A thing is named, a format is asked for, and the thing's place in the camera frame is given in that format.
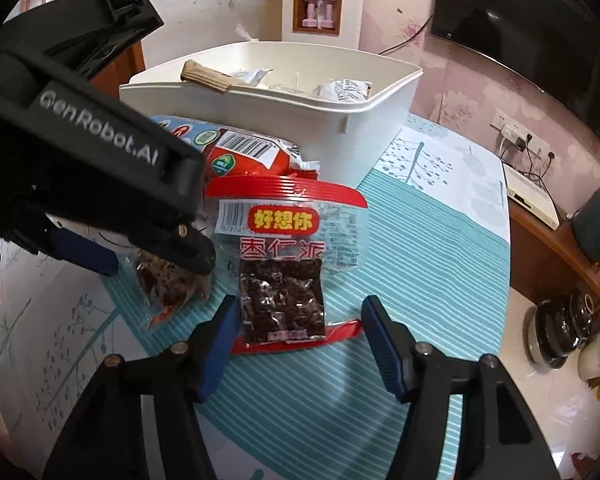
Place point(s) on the white wall socket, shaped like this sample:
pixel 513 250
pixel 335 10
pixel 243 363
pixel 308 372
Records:
pixel 504 121

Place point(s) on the white plastic storage bin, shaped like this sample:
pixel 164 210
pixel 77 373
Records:
pixel 305 135

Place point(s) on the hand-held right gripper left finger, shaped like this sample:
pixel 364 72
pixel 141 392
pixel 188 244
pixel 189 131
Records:
pixel 220 350

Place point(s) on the wooden television cabinet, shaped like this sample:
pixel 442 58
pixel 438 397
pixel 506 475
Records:
pixel 545 260

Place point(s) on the white red snack packet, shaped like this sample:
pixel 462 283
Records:
pixel 342 90

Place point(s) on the dark green box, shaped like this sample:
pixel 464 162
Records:
pixel 597 225

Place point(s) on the pink dumbbell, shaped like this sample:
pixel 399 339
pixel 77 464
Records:
pixel 310 10
pixel 326 10

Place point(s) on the light blue snack packet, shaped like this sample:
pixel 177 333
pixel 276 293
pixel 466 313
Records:
pixel 250 77

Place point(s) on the clear nut brittle packet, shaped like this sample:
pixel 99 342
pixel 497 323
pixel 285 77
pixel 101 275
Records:
pixel 165 287

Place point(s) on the red date snack packet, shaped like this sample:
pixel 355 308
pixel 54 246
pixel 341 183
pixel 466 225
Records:
pixel 280 260

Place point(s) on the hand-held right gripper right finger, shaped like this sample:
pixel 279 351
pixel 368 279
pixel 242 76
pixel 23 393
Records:
pixel 385 355

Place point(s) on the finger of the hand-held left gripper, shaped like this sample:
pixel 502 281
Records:
pixel 85 255
pixel 185 247

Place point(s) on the black television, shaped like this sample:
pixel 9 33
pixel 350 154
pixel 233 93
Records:
pixel 530 35

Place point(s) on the black tea maker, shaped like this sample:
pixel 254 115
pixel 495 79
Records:
pixel 560 325

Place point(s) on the white bowl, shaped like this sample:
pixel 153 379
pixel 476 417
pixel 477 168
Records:
pixel 597 360

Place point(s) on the white router box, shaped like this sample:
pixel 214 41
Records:
pixel 530 195

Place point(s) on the brown paper snack packet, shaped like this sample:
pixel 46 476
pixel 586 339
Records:
pixel 205 76

